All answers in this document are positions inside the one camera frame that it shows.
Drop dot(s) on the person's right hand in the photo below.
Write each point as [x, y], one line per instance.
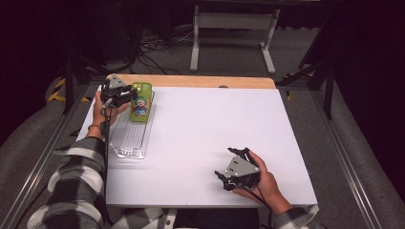
[270, 187]

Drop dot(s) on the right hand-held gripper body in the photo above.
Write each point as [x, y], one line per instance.
[242, 168]

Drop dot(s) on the clear plastic packaging tray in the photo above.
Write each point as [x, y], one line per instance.
[133, 140]

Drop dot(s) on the person's plaid shirt torso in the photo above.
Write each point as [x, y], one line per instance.
[146, 219]

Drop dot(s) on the yellow black floor tape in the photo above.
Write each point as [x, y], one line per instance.
[59, 92]

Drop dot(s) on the black metal stand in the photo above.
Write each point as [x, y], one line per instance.
[68, 82]
[328, 86]

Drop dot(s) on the white metal stand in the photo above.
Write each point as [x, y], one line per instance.
[234, 22]

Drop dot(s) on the person's left hand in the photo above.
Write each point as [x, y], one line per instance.
[100, 114]

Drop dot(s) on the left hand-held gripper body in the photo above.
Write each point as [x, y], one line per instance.
[114, 90]

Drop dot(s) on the green cartoon phone case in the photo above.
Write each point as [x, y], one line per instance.
[141, 101]

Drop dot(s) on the aluminium floor rail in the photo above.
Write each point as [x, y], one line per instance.
[28, 171]
[344, 159]

